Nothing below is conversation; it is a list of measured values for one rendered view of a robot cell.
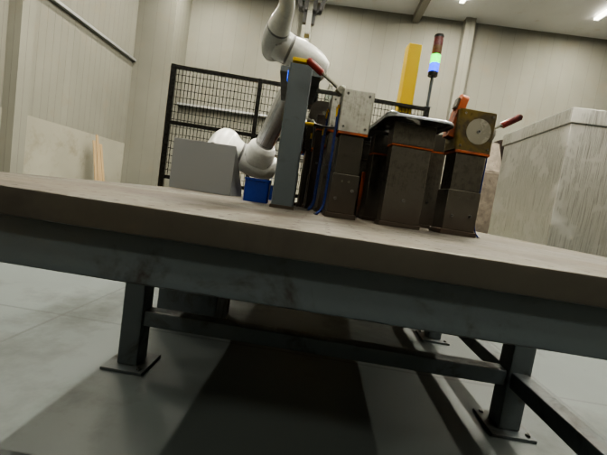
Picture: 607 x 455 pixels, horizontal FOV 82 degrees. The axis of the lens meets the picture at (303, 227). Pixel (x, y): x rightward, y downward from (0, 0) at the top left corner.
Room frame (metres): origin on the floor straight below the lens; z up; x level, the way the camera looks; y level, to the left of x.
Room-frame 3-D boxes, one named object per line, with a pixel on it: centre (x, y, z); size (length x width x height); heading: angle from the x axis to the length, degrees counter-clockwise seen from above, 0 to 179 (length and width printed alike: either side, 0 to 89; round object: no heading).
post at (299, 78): (1.13, 0.08, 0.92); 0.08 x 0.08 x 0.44; 4
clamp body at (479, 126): (1.07, -0.46, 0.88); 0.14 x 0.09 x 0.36; 94
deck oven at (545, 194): (5.15, -3.77, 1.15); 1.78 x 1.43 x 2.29; 175
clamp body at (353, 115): (1.04, -0.08, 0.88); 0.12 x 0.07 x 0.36; 94
